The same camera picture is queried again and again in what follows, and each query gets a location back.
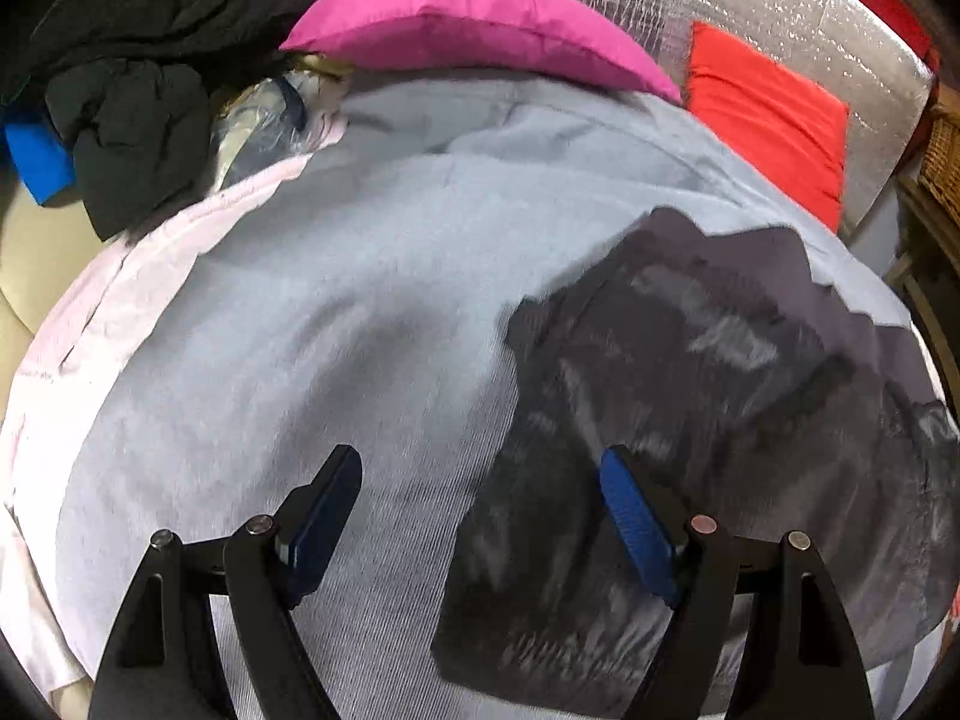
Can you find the wooden table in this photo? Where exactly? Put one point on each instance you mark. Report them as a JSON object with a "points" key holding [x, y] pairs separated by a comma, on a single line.
{"points": [[930, 240]]}

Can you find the grey blanket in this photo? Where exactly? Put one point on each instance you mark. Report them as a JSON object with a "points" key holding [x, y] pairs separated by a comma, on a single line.
{"points": [[300, 315]]}

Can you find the magenta pillow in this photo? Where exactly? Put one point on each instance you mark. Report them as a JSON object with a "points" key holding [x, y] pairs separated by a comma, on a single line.
{"points": [[465, 15]]}

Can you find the pale pink sheet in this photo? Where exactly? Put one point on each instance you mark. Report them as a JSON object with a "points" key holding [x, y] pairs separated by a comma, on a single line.
{"points": [[97, 300]]}

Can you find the black puffer jacket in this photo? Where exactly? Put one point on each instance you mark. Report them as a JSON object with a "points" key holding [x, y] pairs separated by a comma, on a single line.
{"points": [[135, 127]]}

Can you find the silver foil insulation mat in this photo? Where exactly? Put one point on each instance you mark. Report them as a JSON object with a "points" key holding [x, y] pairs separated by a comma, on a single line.
{"points": [[750, 7]]}

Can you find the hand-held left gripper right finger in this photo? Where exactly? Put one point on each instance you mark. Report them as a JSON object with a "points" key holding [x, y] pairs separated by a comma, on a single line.
{"points": [[637, 525]]}

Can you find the beige sofa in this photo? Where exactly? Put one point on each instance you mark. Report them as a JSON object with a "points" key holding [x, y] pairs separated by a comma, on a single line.
{"points": [[30, 277]]}

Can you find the blue jacket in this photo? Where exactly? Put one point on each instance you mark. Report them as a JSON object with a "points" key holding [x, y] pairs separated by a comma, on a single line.
{"points": [[37, 157]]}

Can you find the clear plastic bag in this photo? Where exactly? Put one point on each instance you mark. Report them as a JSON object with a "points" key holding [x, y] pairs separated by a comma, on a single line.
{"points": [[262, 120]]}

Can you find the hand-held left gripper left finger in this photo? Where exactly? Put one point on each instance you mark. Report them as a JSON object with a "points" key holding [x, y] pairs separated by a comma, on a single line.
{"points": [[322, 517]]}

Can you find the red-orange pillow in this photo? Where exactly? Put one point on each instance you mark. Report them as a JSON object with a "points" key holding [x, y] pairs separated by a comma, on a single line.
{"points": [[765, 120]]}

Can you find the dark purple quilted jacket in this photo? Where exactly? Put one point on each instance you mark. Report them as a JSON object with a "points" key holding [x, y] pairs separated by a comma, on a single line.
{"points": [[675, 360]]}

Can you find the wicker basket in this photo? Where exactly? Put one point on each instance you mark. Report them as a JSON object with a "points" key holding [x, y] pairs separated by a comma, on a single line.
{"points": [[941, 157]]}

